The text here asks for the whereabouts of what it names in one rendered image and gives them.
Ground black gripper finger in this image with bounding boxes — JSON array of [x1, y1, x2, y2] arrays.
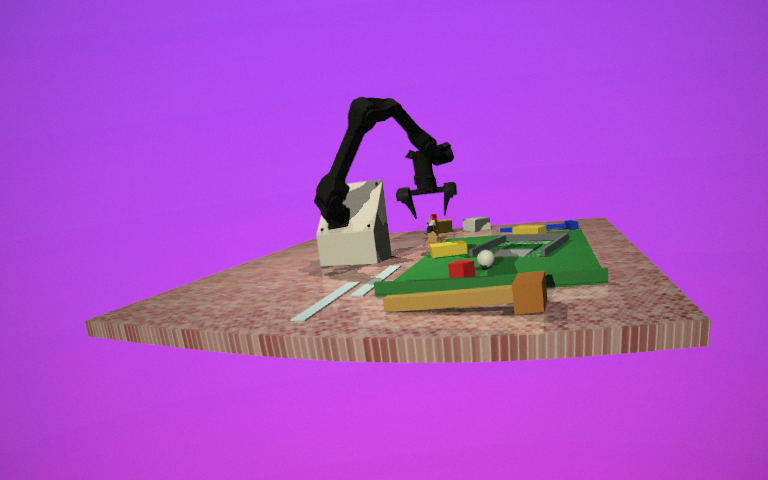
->
[[443, 195, 453, 216], [401, 196, 417, 219]]

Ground green mat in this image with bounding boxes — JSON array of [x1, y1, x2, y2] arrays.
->
[[394, 229, 601, 281]]

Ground red block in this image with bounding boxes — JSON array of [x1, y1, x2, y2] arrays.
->
[[448, 260, 476, 278]]

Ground white ball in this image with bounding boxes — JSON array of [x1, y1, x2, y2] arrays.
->
[[477, 250, 495, 268]]

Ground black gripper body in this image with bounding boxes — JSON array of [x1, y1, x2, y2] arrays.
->
[[396, 168, 457, 201]]

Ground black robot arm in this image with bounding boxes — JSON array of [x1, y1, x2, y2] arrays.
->
[[314, 96, 454, 230]]

